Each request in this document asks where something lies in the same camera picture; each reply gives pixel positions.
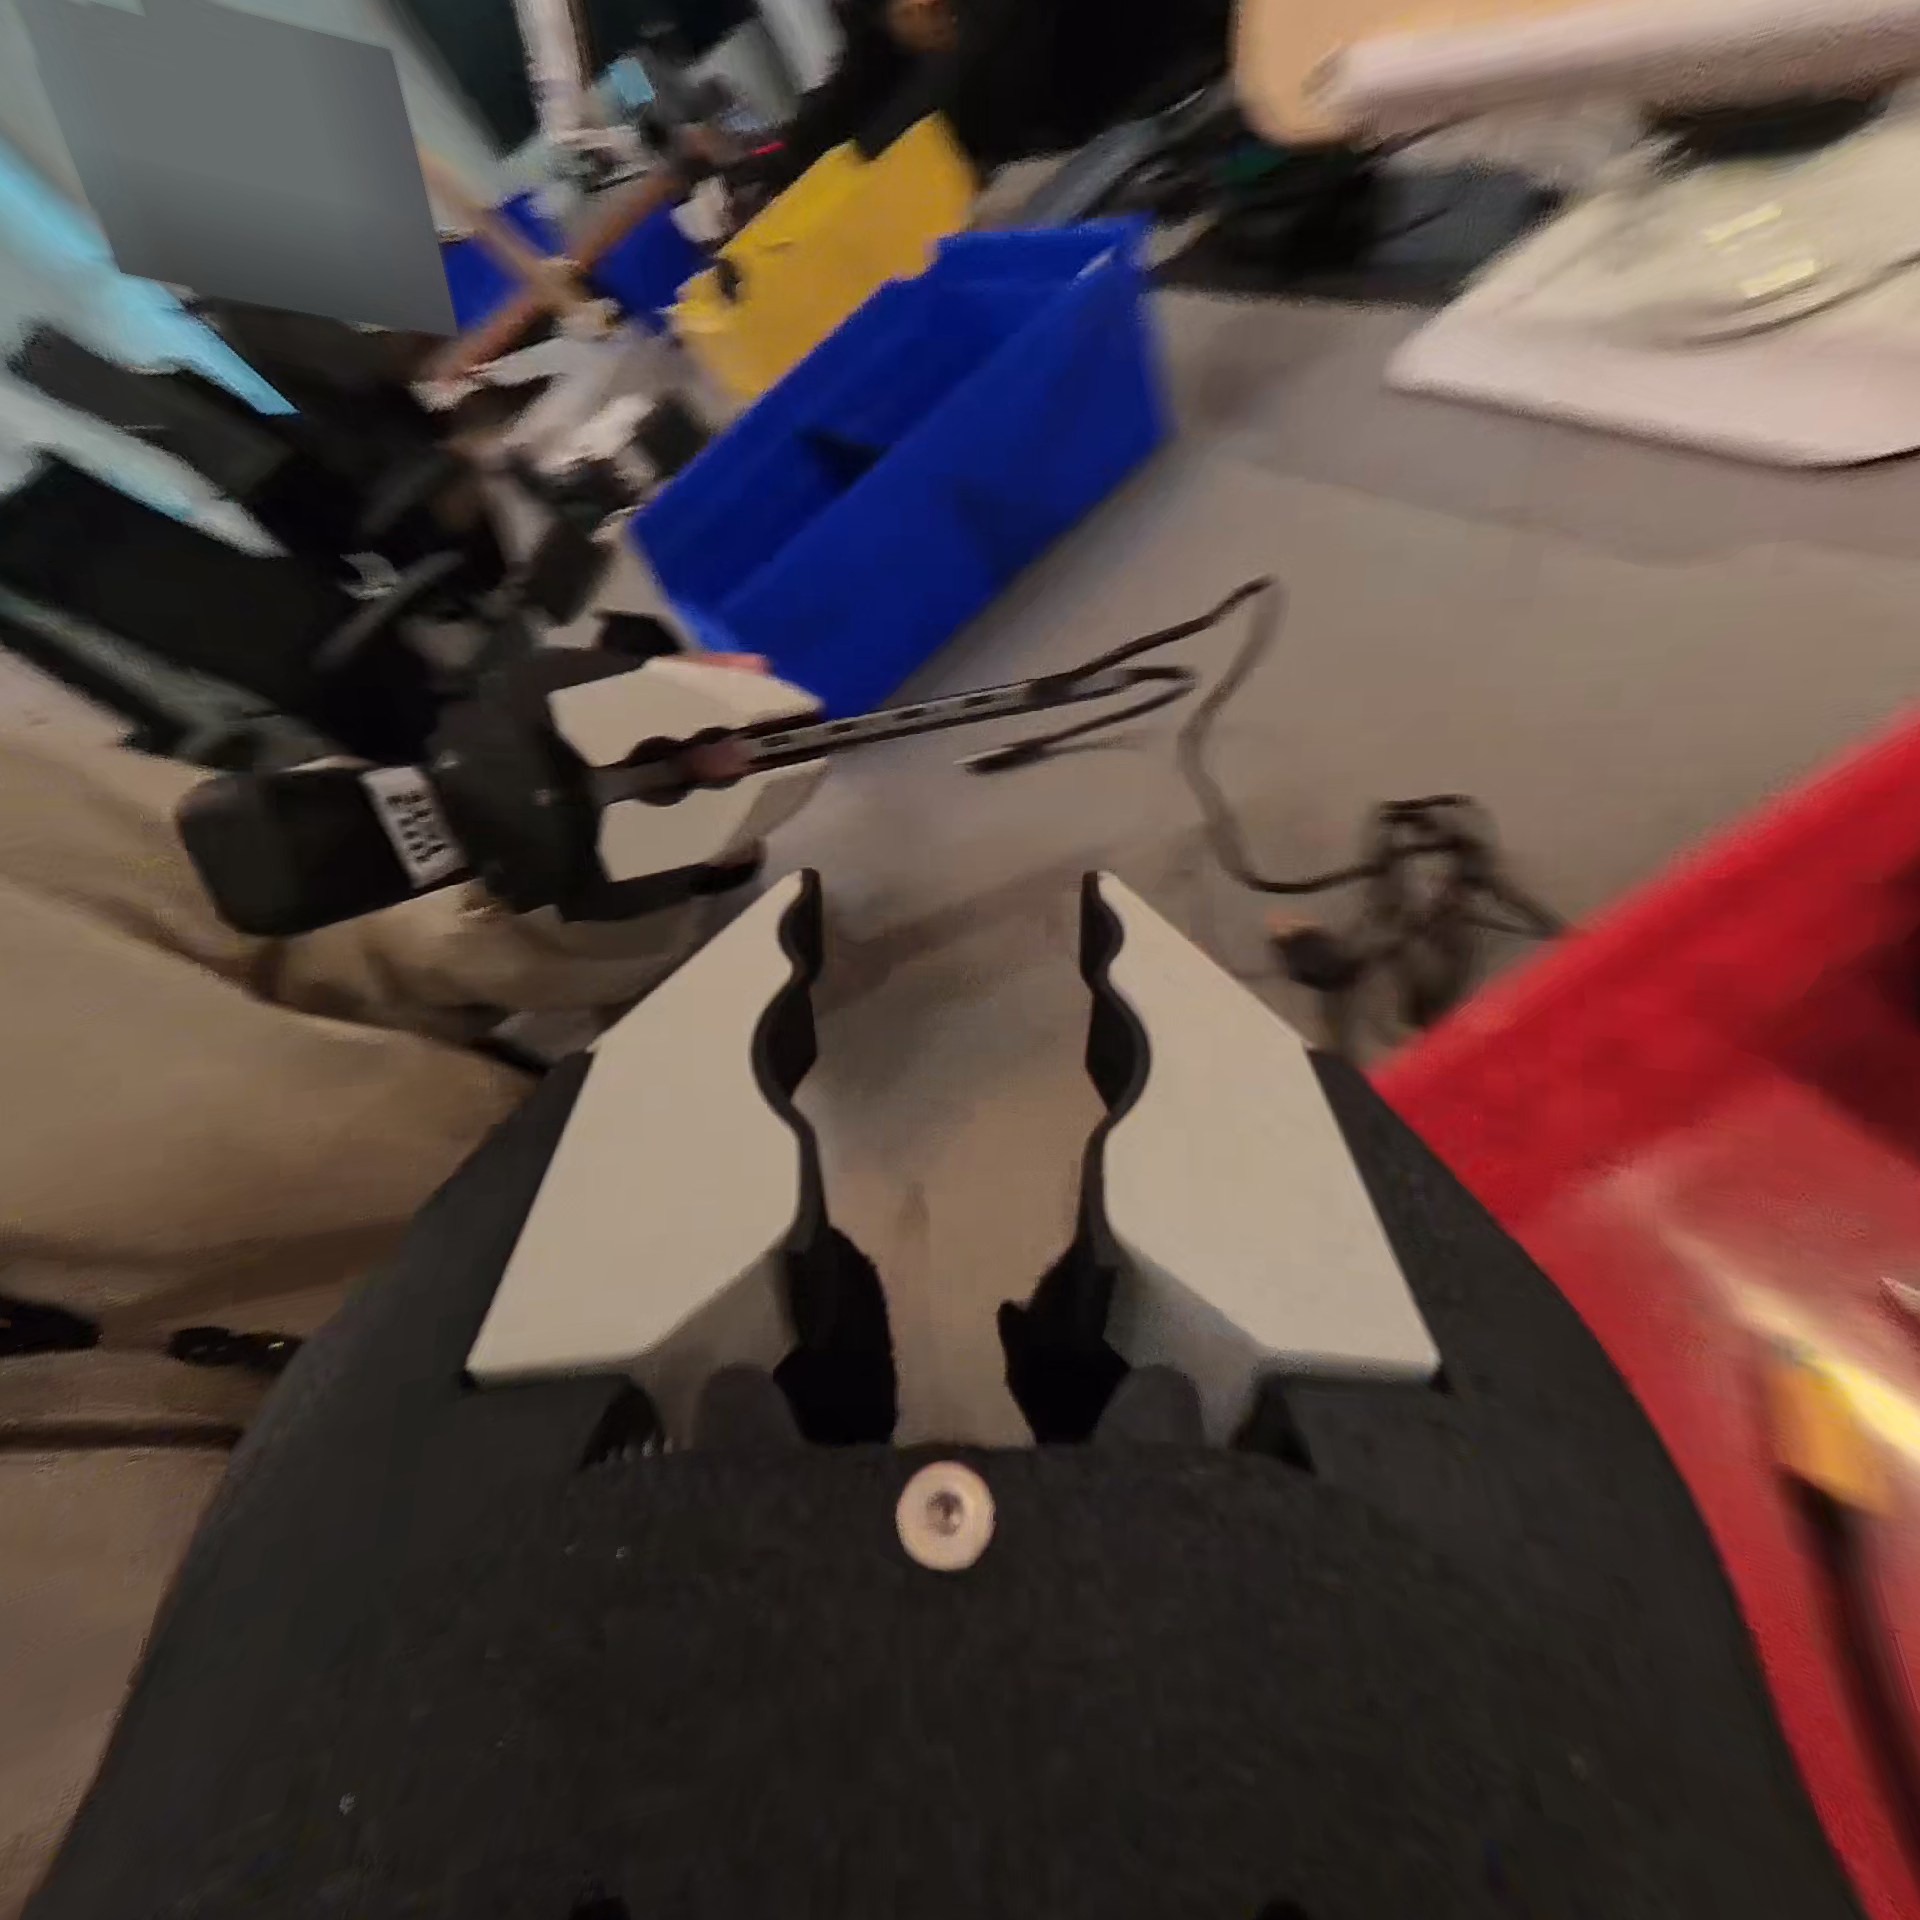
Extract slim grey USB hub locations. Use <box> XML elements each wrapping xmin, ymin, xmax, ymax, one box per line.
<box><xmin>590</xmin><ymin>677</ymin><xmax>1054</xmax><ymax>802</ymax></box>

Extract black strap with clip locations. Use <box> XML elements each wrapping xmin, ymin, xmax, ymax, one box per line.
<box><xmin>0</xmin><ymin>1293</ymin><xmax>304</xmax><ymax>1378</ymax></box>

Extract yellow plastic bin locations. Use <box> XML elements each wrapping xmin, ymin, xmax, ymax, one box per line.
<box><xmin>677</xmin><ymin>110</ymin><xmax>979</xmax><ymax>397</ymax></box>

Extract red plastic bin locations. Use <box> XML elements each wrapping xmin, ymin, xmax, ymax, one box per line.
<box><xmin>1363</xmin><ymin>713</ymin><xmax>1920</xmax><ymax>1920</ymax></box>

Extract person's left forearm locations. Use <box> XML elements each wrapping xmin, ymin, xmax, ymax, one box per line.
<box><xmin>0</xmin><ymin>717</ymin><xmax>709</xmax><ymax>1052</ymax></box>

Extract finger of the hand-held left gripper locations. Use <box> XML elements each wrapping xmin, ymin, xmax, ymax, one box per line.
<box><xmin>590</xmin><ymin>750</ymin><xmax>828</xmax><ymax>887</ymax></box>
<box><xmin>546</xmin><ymin>660</ymin><xmax>826</xmax><ymax>770</ymax></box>

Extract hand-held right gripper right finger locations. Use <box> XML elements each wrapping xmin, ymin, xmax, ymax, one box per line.
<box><xmin>992</xmin><ymin>871</ymin><xmax>1445</xmax><ymax>1449</ymax></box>

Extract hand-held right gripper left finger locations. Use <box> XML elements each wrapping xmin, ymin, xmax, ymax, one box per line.
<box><xmin>464</xmin><ymin>868</ymin><xmax>902</xmax><ymax>1449</ymax></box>

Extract black cable orange plugs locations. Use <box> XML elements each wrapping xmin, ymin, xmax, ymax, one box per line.
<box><xmin>1712</xmin><ymin>1273</ymin><xmax>1920</xmax><ymax>1522</ymax></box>

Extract blue storage bin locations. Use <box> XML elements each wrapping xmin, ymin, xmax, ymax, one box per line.
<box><xmin>442</xmin><ymin>185</ymin><xmax>709</xmax><ymax>338</ymax></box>

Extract grey desk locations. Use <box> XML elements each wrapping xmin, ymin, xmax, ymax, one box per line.
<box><xmin>0</xmin><ymin>283</ymin><xmax>1920</xmax><ymax>1443</ymax></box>

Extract blue plastic bin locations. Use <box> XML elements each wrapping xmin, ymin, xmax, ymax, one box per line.
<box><xmin>630</xmin><ymin>217</ymin><xmax>1175</xmax><ymax>717</ymax></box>

